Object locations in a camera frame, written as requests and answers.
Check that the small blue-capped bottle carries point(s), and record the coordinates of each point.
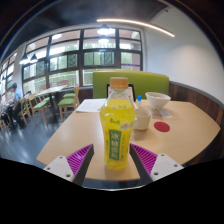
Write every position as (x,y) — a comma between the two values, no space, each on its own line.
(139,101)

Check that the white paper sheet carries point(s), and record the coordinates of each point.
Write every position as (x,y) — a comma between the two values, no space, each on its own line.
(90,105)

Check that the large black-framed window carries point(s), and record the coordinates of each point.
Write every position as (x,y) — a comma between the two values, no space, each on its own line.
(96,58)

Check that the wooden dining table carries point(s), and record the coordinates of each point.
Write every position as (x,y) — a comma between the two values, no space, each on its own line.
(51,90)

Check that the green upholstered bench backrest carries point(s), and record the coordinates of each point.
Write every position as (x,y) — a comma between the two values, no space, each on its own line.
(150,81)

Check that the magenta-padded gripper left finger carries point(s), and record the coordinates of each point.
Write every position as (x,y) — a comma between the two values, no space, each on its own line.
(76,160)

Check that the white ribbed mug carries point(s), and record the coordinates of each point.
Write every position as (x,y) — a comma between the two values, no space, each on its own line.
(142,119)

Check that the flat round red coaster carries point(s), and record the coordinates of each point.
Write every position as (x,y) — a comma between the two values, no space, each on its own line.
(162,126)

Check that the person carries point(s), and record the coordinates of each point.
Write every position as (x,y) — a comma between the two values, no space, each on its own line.
(15,101)

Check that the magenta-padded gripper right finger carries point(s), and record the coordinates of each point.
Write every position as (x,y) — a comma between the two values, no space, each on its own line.
(148,160)

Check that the group of green-seated wooden chairs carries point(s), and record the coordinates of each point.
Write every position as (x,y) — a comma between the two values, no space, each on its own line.
(66,101)

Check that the long curved ceiling light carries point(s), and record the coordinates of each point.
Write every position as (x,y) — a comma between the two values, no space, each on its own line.
(140,24)

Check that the yellow drink bottle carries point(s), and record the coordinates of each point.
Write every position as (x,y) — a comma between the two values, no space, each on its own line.
(116,133)

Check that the white bowl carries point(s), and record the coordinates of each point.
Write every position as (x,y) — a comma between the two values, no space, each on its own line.
(158,99)

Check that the group of pendant lamps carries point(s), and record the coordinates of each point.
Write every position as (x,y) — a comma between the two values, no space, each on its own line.
(104,30)

